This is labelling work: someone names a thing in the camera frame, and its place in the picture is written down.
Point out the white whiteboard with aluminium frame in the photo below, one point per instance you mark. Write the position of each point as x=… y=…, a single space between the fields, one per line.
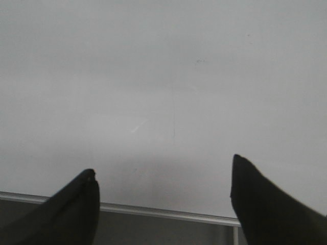
x=157 y=97

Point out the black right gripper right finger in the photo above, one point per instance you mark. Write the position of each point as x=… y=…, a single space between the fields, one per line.
x=267 y=214

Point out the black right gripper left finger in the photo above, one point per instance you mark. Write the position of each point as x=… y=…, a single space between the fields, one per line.
x=69 y=217

